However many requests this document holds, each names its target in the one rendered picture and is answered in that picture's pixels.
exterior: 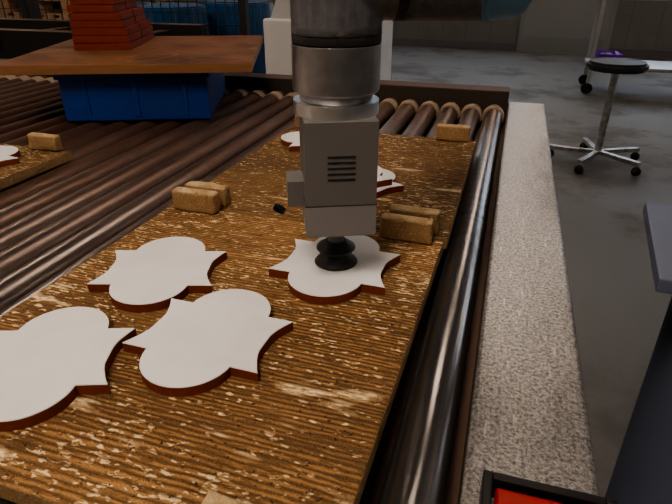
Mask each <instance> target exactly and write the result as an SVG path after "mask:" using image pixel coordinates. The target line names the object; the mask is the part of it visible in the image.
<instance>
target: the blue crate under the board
mask: <svg viewBox="0 0 672 504"><path fill-rule="evenodd" d="M52 76H53V79H54V80H58V83H59V88H60V92H61V97H62V101H63V105H64V110H65V114H66V119H67V121H70V122H79V121H134V120H189V119H211V118H212V116H213V114H214V112H215V110H216V108H217V106H218V104H219V102H220V101H221V99H222V97H223V95H224V93H225V91H226V85H225V74H224V73H159V74H80V75H52Z"/></svg>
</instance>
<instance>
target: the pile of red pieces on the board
mask: <svg viewBox="0 0 672 504"><path fill-rule="evenodd" d="M66 7H67V12H73V13H70V15H71V21H69V23H70V27H71V31H72V35H74V36H72V39H73V43H74V49H75V50H131V49H133V48H135V47H137V46H139V45H141V44H143V43H144V42H146V41H148V40H150V39H152V38H154V32H152V31H153V26H152V25H151V21H150V19H147V18H146V13H144V9H143V6H137V4H136V0H70V5H66Z"/></svg>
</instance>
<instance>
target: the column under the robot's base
mask: <svg viewBox="0 0 672 504"><path fill-rule="evenodd" d="M643 217H644V223H645V229H646V235H647V242H648V248H649V254H650V260H651V266H652V272H653V279H654V285H655V291H657V292H660V293H666V294H671V295H672V206H669V205H662V204H655V203H645V205H644V209H643ZM604 498H605V500H606V498H609V499H614V500H616V502H617V504H672V296H671V299H670V302H669V305H668V308H667V311H666V314H665V317H664V320H663V323H662V326H661V329H660V332H659V335H658V338H657V341H656V344H655V347H654V350H653V353H652V356H651V359H650V362H649V365H648V368H647V371H646V374H645V377H644V380H643V383H642V386H641V389H640V392H639V395H638V398H637V401H636V404H635V407H634V410H633V413H632V416H631V419H630V422H629V425H628V428H627V431H626V434H625V437H624V440H623V443H622V446H621V449H620V452H619V455H618V458H617V461H616V464H615V467H614V470H613V473H612V476H611V479H610V482H609V485H608V488H607V491H606V494H605V497H604Z"/></svg>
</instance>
